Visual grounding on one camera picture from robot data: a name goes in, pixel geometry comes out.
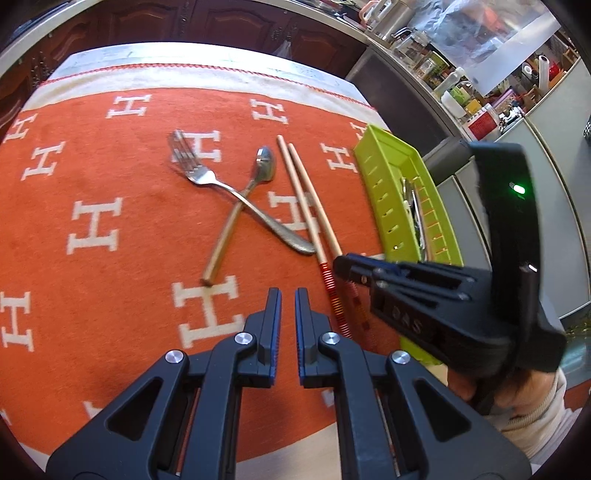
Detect green box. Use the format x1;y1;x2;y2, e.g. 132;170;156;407
422;58;448;86

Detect glass jug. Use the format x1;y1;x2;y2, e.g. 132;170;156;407
390;25;435;58

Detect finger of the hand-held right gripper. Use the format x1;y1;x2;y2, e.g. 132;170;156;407
333;259;467;303
346;253;481;280

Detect orange patterned blanket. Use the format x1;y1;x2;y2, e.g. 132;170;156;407
0;62;462;467

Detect clear plastic sheet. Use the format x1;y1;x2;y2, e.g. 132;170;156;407
411;0;559;93

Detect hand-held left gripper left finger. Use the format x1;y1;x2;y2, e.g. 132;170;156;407
45;287;282;480

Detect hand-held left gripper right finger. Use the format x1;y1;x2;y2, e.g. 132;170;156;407
294;287;533;480

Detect green plastic tray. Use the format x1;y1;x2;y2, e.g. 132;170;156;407
353;124;465;366

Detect red striped wooden chopstick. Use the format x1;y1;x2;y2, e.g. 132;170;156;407
288;143;372;330
276;134;354;340

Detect gold handled metal spoon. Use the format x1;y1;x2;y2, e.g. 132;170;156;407
202;145;278;287

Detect white bowl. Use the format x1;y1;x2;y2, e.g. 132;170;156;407
441;90;469;118

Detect red canister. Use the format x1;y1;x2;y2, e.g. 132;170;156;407
466;104;502;141

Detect brown kitchen base cabinets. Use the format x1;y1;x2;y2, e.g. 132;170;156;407
0;0;370;134

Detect grey sideboard cabinet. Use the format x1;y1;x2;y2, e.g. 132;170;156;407
344;44;476;185

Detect large metal spoon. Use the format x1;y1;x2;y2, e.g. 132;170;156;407
401;178;424;259

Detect person's right hand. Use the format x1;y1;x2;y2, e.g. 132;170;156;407
450;368;561;418

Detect white steel kettle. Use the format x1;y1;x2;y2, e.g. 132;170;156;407
360;0;416;35

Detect metal fork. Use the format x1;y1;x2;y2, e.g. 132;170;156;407
168;129;317;256

